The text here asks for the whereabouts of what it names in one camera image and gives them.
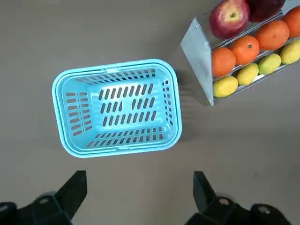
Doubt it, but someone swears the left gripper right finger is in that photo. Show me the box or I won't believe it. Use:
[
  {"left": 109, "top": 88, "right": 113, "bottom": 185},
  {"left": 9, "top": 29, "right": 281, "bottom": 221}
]
[{"left": 185, "top": 171, "right": 292, "bottom": 225}]

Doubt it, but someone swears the lemon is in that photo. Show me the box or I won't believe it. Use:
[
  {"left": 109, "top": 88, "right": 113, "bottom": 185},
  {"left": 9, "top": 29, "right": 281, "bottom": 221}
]
[
  {"left": 280, "top": 39, "right": 300, "bottom": 65},
  {"left": 236, "top": 62, "right": 260, "bottom": 86},
  {"left": 257, "top": 53, "right": 282, "bottom": 75},
  {"left": 212, "top": 75, "right": 239, "bottom": 98}
]

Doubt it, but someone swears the red apple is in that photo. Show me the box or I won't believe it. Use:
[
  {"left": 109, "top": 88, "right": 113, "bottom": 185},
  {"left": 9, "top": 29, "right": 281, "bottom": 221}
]
[
  {"left": 248, "top": 0, "right": 286, "bottom": 23},
  {"left": 209, "top": 0, "right": 251, "bottom": 40}
]

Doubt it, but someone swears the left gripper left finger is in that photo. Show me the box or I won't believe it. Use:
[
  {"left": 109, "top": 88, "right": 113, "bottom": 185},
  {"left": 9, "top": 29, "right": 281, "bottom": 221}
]
[{"left": 0, "top": 170, "right": 88, "bottom": 225}]

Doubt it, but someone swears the tiered fruit display stand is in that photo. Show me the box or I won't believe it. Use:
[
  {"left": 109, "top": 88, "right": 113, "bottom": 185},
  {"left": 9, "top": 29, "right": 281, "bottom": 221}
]
[{"left": 180, "top": 0, "right": 300, "bottom": 107}]

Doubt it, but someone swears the orange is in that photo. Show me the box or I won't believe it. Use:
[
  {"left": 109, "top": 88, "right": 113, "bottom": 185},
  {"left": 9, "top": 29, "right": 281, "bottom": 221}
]
[
  {"left": 255, "top": 20, "right": 290, "bottom": 51},
  {"left": 229, "top": 35, "right": 260, "bottom": 66},
  {"left": 281, "top": 6, "right": 300, "bottom": 38},
  {"left": 211, "top": 47, "right": 237, "bottom": 77}
]

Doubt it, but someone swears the light blue plastic basket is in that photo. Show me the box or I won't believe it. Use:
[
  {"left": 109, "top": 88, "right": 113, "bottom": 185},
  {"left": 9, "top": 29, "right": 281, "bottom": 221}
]
[{"left": 51, "top": 58, "right": 183, "bottom": 159}]

